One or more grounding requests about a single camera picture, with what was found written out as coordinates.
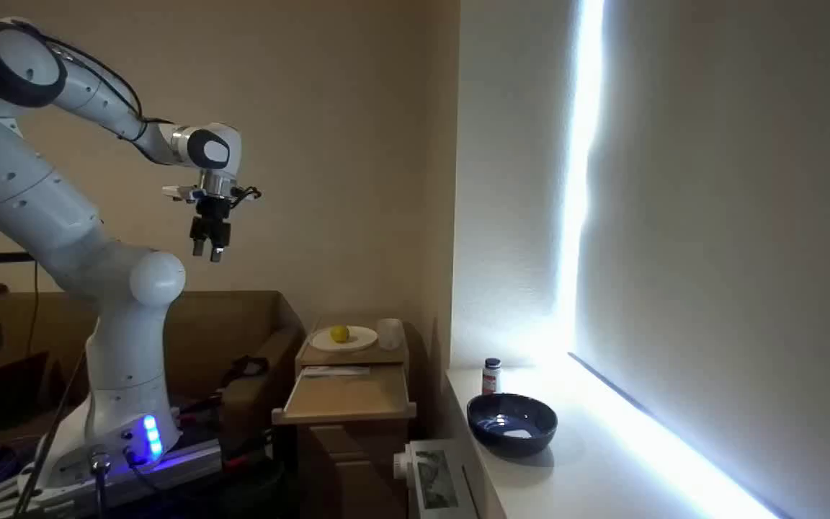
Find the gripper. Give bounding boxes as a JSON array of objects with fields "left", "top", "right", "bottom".
[{"left": 190, "top": 195, "right": 234, "bottom": 264}]

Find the white mug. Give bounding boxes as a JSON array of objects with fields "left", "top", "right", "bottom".
[{"left": 376, "top": 317, "right": 404, "bottom": 351}]

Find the wooden sliding tray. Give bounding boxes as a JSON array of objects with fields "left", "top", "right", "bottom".
[{"left": 272, "top": 363, "right": 417, "bottom": 426}]

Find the brown sofa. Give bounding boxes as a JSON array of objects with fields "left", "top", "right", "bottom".
[{"left": 0, "top": 290, "right": 305, "bottom": 442}]

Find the white plate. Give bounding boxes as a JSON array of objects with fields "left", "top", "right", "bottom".
[{"left": 310, "top": 325, "right": 379, "bottom": 352}]

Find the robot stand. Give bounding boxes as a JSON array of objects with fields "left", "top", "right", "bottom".
[{"left": 0, "top": 437, "right": 227, "bottom": 519}]

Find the wooden bedside cabinet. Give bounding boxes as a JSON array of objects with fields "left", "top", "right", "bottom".
[{"left": 272, "top": 316, "right": 417, "bottom": 519}]

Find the cabinet drawer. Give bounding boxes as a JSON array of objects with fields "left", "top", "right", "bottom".
[{"left": 305, "top": 424, "right": 410, "bottom": 519}]

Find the white box with picture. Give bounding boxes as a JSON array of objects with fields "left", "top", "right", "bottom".
[{"left": 393, "top": 439, "right": 483, "bottom": 519}]

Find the dark blue bowl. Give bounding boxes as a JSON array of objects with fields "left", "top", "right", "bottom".
[{"left": 466, "top": 392, "right": 559, "bottom": 457}]

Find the white roller blind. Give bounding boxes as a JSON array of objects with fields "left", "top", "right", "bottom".
[{"left": 572, "top": 0, "right": 830, "bottom": 519}]

